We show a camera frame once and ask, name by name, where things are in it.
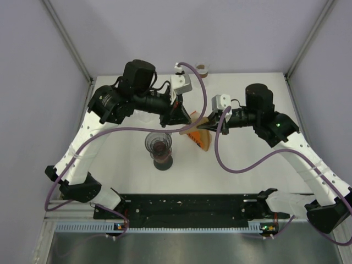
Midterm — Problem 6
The clear plastic coffee dripper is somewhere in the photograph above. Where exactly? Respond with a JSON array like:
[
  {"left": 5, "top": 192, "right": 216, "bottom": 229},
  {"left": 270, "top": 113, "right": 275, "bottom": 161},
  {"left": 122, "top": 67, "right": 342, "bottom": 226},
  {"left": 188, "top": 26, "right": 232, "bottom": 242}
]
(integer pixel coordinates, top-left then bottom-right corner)
[{"left": 145, "top": 133, "right": 172, "bottom": 158}]

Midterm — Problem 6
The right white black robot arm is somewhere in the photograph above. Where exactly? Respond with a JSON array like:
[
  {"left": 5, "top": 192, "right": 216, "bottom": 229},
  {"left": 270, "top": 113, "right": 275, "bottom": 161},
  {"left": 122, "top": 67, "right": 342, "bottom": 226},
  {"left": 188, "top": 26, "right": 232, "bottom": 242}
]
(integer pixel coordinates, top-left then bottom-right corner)
[{"left": 198, "top": 83, "right": 351, "bottom": 234}]

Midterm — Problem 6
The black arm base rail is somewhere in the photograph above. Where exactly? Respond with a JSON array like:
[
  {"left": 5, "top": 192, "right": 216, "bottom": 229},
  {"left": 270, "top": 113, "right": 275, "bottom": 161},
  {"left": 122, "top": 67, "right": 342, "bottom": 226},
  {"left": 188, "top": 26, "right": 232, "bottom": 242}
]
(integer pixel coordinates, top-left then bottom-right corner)
[{"left": 93, "top": 188, "right": 292, "bottom": 228}]

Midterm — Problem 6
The glass cup with coffee grounds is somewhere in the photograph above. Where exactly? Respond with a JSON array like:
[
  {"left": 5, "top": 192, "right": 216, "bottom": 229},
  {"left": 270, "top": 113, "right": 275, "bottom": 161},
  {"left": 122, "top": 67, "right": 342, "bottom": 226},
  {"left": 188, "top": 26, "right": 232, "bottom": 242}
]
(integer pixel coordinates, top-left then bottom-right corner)
[{"left": 195, "top": 62, "right": 210, "bottom": 79}]

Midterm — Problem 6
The stack of brown filters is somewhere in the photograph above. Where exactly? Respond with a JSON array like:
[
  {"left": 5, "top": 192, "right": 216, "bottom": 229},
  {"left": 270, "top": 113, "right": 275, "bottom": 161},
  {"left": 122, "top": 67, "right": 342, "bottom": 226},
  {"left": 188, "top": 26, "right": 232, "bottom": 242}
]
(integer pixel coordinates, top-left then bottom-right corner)
[{"left": 197, "top": 129, "right": 212, "bottom": 151}]

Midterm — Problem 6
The aluminium frame post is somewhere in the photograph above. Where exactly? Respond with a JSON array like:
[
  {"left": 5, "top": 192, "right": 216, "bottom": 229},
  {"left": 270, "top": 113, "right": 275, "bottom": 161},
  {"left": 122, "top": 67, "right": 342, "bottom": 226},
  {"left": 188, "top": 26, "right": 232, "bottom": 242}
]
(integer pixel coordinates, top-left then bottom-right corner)
[
  {"left": 40, "top": 0, "right": 93, "bottom": 84},
  {"left": 284, "top": 0, "right": 338, "bottom": 81}
]

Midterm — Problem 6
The grey slotted cable duct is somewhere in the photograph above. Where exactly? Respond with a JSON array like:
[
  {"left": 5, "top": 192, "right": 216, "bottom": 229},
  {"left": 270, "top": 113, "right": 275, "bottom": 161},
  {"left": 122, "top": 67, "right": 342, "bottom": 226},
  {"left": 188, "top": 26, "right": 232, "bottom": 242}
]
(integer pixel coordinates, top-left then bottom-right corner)
[{"left": 55, "top": 222, "right": 263, "bottom": 234}]

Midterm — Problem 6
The left aluminium frame post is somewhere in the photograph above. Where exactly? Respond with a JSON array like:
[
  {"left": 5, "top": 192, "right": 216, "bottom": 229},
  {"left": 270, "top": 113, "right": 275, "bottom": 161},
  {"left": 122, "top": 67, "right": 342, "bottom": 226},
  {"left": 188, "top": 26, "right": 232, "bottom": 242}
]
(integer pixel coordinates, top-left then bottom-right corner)
[{"left": 40, "top": 0, "right": 93, "bottom": 84}]

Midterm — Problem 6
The right aluminium frame post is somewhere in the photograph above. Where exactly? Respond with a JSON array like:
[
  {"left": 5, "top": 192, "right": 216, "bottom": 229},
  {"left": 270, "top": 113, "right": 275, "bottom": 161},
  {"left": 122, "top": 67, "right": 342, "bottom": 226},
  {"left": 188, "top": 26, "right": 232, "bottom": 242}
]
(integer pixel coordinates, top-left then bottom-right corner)
[{"left": 284, "top": 0, "right": 338, "bottom": 81}]

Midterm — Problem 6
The glass carafe red collar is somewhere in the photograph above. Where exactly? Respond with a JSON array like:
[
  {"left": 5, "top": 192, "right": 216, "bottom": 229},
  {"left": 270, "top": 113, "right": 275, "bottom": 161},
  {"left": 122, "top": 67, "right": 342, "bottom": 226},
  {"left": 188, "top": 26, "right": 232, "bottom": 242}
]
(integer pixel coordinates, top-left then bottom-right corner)
[{"left": 150, "top": 148, "right": 173, "bottom": 171}]

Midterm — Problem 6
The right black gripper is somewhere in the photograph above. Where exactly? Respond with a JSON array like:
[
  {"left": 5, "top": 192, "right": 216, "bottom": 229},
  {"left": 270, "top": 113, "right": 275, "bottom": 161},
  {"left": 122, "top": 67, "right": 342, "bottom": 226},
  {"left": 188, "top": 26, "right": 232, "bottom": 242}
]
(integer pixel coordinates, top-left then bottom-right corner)
[{"left": 196, "top": 108, "right": 259, "bottom": 135}]

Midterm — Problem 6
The brown paper coffee filter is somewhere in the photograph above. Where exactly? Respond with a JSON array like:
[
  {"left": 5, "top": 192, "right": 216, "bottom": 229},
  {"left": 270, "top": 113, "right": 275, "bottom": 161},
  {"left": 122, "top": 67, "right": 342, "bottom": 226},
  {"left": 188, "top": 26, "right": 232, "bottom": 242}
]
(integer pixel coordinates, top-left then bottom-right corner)
[{"left": 179, "top": 117, "right": 209, "bottom": 135}]

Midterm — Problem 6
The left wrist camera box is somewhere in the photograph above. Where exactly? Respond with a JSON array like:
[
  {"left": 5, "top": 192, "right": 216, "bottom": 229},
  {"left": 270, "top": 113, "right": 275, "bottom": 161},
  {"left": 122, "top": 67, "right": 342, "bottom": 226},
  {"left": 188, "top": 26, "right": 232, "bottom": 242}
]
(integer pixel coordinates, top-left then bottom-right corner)
[{"left": 170, "top": 74, "right": 193, "bottom": 95}]

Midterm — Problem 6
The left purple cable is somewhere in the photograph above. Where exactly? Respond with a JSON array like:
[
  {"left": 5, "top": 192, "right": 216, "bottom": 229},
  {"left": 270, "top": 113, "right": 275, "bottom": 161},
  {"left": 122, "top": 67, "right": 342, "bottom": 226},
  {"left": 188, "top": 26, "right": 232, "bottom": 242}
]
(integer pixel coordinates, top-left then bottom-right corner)
[{"left": 43, "top": 62, "right": 207, "bottom": 243}]

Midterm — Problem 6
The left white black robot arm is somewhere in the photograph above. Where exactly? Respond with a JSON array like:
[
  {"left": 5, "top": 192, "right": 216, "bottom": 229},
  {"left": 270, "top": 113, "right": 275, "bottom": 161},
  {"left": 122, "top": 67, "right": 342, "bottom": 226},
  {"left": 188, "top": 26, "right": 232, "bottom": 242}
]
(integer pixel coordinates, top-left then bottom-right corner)
[{"left": 45, "top": 59, "right": 191, "bottom": 218}]

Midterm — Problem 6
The orange coffee filter box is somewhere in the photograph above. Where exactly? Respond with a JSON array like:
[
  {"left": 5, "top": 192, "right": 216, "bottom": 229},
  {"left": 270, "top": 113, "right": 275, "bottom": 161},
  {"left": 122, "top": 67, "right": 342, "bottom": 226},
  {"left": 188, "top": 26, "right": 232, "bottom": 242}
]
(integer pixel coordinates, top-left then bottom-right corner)
[{"left": 184, "top": 110, "right": 206, "bottom": 149}]

